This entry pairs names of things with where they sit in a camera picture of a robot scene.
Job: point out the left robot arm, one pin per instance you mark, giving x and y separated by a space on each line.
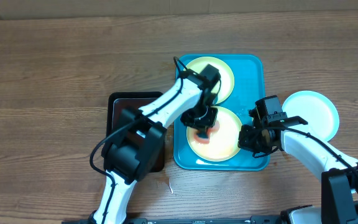
134 144

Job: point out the teal plastic serving tray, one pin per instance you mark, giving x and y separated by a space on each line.
248 88

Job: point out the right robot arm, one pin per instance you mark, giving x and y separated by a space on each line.
302 127

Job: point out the yellow-green plate top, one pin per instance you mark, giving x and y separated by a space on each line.
224 89

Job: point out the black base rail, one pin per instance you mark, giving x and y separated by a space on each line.
255 219

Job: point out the black water basin tray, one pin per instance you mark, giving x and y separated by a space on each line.
120 100

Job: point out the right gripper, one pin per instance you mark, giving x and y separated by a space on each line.
248 142

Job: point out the yellow-green plate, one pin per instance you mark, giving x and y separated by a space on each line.
222 141
224 89

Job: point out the light blue plate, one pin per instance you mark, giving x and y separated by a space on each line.
318 110

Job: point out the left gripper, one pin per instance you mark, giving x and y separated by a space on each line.
187 120

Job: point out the green orange sponge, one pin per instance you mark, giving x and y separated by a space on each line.
203 137

